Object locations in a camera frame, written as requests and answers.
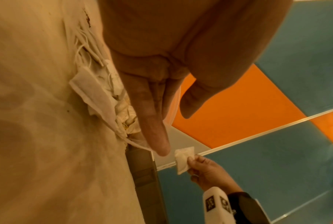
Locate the person's right hand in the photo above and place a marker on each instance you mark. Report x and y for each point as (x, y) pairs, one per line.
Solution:
(210, 175)

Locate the person's left hand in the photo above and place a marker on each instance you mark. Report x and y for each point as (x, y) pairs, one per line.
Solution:
(183, 32)

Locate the white square tea bag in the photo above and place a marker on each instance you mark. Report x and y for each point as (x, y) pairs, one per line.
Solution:
(183, 159)

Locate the dark compartment organizer box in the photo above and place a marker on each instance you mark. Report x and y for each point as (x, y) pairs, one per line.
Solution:
(147, 186)

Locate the pile of paper tea bags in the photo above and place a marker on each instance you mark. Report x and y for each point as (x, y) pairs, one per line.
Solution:
(94, 87)

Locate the clear plastic bag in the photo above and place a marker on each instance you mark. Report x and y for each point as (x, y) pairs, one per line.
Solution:
(44, 131)

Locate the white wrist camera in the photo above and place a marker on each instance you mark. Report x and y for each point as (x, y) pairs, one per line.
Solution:
(216, 214)

